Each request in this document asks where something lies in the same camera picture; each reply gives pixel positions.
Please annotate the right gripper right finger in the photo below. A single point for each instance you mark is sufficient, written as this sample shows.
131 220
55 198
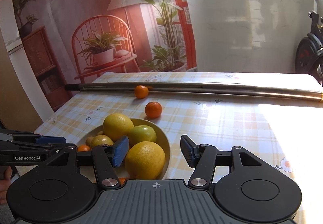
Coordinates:
204 159

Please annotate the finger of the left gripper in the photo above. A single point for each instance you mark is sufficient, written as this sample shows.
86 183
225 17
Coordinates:
30 137
21 149

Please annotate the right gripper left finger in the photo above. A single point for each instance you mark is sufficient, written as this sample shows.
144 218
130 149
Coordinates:
104 159

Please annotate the yellow-green citrus fruit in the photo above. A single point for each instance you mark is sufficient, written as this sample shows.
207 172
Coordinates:
101 140

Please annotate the mandarin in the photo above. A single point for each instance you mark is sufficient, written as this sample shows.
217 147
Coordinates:
123 180
153 110
141 92
83 148

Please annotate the large yellow lemon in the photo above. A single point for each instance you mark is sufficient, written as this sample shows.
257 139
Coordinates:
117 125

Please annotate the large orange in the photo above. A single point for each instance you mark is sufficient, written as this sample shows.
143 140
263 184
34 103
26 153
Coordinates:
145 161

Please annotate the green apple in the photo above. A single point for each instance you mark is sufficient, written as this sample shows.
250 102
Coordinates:
142 133

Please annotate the person left hand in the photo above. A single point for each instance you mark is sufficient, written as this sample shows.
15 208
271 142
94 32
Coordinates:
4 185

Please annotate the plaid floral tablecloth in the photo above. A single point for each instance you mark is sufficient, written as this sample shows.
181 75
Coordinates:
285 133

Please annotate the long metal pole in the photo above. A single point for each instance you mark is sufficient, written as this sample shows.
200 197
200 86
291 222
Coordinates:
202 88

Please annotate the printed room backdrop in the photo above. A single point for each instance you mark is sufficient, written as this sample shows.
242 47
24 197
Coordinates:
76 41

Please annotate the black exercise bike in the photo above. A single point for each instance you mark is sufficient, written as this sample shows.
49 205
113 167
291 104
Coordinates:
308 59

